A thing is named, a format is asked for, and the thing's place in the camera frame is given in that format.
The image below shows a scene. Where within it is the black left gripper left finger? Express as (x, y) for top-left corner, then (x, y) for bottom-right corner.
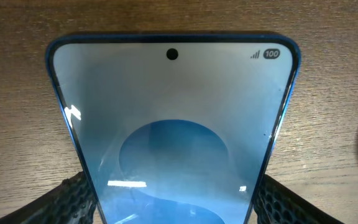
(0, 172), (96, 224)

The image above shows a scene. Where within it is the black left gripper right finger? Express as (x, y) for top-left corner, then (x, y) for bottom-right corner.
(254, 174), (343, 224)

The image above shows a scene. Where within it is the blue Samsung Galaxy smartphone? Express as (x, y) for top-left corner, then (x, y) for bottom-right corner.
(45, 34), (301, 223)

